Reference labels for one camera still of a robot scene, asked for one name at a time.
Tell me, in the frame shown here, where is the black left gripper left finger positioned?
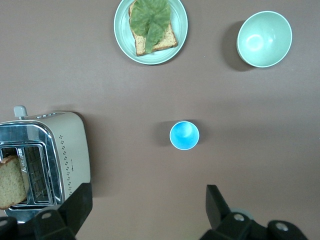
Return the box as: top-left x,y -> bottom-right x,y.
0,182 -> 94,240

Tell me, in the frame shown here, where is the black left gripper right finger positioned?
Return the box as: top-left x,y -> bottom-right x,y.
199,184 -> 309,240

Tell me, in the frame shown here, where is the blue plastic cup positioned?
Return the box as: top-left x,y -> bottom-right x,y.
169,120 -> 201,151

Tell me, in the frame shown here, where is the beige and chrome toaster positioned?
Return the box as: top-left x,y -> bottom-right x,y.
0,105 -> 91,224

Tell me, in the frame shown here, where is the brown bread slice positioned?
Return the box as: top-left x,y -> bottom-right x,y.
0,154 -> 30,211

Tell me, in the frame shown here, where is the pale green bowl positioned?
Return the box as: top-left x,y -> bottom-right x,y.
236,10 -> 293,69

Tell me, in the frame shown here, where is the toast slice under lettuce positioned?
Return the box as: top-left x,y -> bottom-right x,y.
128,0 -> 179,57

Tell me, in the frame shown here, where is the pale green plate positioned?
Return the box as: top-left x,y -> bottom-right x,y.
113,0 -> 189,66

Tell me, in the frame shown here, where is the green lettuce leaf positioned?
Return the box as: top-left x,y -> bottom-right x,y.
129,0 -> 172,55

